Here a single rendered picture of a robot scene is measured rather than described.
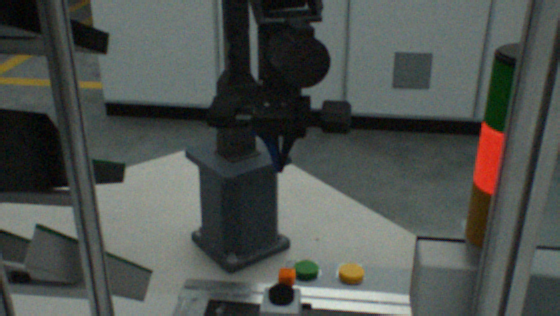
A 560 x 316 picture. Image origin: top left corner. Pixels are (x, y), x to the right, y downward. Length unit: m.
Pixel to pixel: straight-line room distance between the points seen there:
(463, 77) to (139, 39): 2.01
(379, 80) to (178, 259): 2.75
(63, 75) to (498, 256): 0.40
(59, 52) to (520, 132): 0.39
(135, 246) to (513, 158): 0.91
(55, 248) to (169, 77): 3.33
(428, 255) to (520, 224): 0.09
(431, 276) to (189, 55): 3.43
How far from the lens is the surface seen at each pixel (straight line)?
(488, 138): 0.47
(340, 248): 1.19
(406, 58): 3.72
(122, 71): 4.06
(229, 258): 1.12
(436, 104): 3.84
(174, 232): 1.25
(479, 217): 0.50
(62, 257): 0.68
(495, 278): 0.49
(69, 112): 0.60
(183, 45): 3.87
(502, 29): 3.75
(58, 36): 0.58
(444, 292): 0.53
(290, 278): 0.76
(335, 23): 3.67
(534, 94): 0.42
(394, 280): 0.96
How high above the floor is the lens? 1.53
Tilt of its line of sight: 26 degrees down
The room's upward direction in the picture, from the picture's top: straight up
